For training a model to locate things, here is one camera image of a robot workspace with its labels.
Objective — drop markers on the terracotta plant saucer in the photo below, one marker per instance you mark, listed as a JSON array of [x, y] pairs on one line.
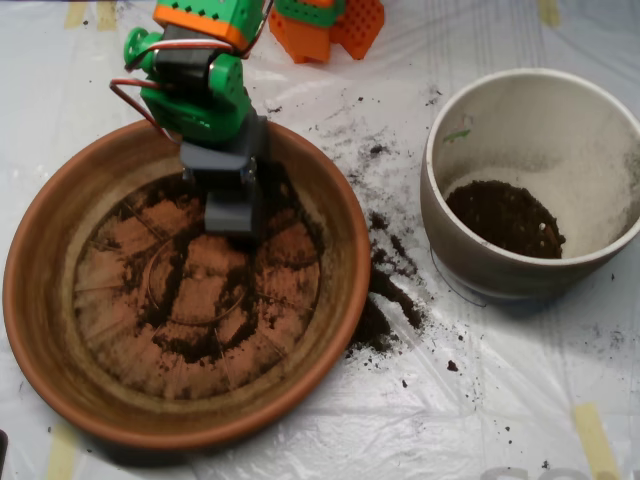
[[45, 320]]

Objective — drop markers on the clear plastic cover sheet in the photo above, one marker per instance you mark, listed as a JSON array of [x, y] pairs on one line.
[[450, 425]]

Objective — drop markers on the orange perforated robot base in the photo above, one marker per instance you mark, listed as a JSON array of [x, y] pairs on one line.
[[310, 42]]

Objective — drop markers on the dark soil heap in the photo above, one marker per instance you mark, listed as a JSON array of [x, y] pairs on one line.
[[505, 225]]

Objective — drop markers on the beige masking tape strip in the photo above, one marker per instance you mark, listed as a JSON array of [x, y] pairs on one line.
[[62, 455], [549, 12], [595, 440], [107, 15], [75, 14]]

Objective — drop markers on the dark soil pile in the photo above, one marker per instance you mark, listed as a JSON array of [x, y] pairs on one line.
[[185, 345]]

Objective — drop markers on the spilled dark soil patch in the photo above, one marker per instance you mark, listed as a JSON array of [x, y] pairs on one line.
[[380, 300]]

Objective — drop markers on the white ceramic pot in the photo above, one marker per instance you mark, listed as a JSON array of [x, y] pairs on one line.
[[480, 275]]

